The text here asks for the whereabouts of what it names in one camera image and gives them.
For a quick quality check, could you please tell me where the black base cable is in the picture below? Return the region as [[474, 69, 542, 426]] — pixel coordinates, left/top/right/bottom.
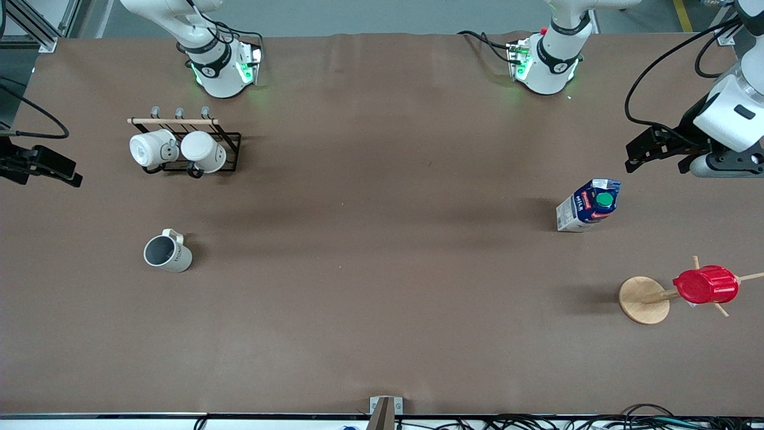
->
[[458, 30, 515, 64], [212, 21, 264, 48]]

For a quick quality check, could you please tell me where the white mug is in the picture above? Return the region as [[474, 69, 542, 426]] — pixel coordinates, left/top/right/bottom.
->
[[180, 131, 227, 174], [130, 129, 179, 169]]

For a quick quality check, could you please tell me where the grey mug with handle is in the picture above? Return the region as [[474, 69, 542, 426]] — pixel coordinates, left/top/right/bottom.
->
[[143, 228, 193, 274]]

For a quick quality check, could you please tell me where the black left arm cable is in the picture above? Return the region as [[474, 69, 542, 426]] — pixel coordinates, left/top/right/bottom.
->
[[624, 17, 744, 129]]

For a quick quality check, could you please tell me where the black right base cable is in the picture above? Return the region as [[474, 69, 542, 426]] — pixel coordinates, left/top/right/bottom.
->
[[212, 21, 264, 48]]

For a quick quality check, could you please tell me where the black wire mug rack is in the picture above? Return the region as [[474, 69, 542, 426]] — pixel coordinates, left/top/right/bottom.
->
[[127, 106, 242, 179]]

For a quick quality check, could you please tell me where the aluminium frame post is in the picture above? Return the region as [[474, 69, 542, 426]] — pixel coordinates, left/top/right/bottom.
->
[[58, 0, 85, 38], [0, 0, 60, 53], [715, 3, 747, 46]]

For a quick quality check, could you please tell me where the black floor cable tangle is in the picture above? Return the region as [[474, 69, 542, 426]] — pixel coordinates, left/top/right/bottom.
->
[[397, 414, 764, 430]]

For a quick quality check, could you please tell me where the wooden mug tree stand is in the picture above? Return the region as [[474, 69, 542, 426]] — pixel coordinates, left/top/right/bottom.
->
[[619, 256, 764, 325]]

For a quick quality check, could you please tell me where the black looped floor cable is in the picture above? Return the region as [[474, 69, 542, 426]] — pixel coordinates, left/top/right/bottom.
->
[[621, 403, 676, 420]]

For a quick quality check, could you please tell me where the red plastic cup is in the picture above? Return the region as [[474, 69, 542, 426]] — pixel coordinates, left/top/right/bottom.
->
[[673, 265, 740, 305]]

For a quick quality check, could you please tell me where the right arm base connector plate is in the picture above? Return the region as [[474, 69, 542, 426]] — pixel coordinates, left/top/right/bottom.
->
[[238, 45, 264, 85]]

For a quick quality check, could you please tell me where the blue white milk carton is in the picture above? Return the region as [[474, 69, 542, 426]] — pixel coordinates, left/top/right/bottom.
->
[[556, 178, 621, 232]]

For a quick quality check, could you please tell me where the left arm base connector plate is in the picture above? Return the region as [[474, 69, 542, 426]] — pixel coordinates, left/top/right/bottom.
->
[[507, 39, 533, 82]]

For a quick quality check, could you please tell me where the metal bracket with post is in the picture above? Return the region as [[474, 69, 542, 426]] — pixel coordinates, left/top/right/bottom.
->
[[367, 397, 403, 430]]

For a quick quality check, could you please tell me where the black left base cable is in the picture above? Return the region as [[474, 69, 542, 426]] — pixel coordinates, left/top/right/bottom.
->
[[458, 30, 515, 64]]

